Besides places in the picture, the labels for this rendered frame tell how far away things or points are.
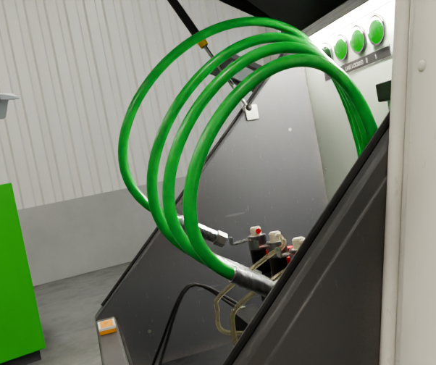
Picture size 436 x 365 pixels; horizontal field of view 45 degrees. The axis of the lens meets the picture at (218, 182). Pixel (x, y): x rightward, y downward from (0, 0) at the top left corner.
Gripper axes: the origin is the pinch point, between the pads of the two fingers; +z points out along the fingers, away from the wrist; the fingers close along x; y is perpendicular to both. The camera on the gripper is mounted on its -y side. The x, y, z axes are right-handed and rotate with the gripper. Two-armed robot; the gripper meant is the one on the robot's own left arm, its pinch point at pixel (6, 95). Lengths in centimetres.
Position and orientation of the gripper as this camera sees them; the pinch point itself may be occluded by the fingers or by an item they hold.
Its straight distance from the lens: 138.8
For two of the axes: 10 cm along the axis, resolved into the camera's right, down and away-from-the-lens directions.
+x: 7.6, 0.3, -6.5
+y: 0.8, 9.9, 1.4
